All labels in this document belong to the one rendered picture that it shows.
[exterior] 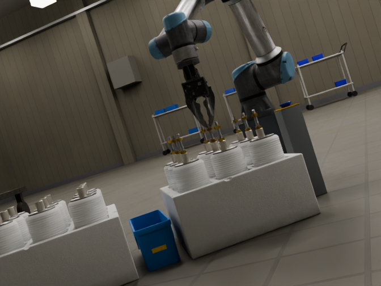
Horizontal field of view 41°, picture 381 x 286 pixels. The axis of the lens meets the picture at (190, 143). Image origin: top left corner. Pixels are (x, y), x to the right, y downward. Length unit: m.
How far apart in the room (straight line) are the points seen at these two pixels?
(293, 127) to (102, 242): 0.74
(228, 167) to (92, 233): 0.42
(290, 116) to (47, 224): 0.84
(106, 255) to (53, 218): 0.18
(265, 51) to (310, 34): 9.92
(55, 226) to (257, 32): 1.09
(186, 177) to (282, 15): 10.76
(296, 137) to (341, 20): 10.27
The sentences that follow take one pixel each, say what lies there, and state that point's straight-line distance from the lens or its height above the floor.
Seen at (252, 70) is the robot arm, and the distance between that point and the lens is 2.13.
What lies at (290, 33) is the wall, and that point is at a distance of 12.03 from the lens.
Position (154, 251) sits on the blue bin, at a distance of 1.45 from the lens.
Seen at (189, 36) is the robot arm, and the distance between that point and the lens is 1.59.
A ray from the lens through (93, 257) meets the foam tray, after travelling 1.41.
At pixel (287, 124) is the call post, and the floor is 0.26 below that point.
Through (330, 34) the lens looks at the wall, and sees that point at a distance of 11.94.
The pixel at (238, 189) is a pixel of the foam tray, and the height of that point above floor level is 0.14.
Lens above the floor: 0.34
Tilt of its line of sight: 1 degrees down
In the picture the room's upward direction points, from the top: 18 degrees counter-clockwise
